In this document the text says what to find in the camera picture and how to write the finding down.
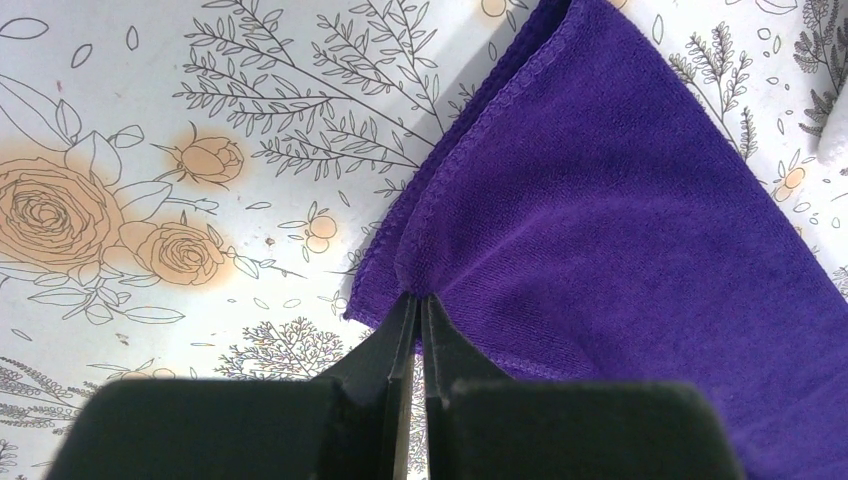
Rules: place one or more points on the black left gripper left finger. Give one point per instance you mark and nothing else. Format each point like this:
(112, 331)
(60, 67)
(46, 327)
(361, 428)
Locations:
(349, 422)

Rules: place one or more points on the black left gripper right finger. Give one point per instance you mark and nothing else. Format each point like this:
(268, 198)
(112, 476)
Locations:
(483, 424)

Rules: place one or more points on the purple microfibre towel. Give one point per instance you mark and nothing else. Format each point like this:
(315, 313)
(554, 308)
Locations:
(583, 218)

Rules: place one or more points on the white crumpled towel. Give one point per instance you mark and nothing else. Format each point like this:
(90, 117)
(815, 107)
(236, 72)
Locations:
(832, 145)

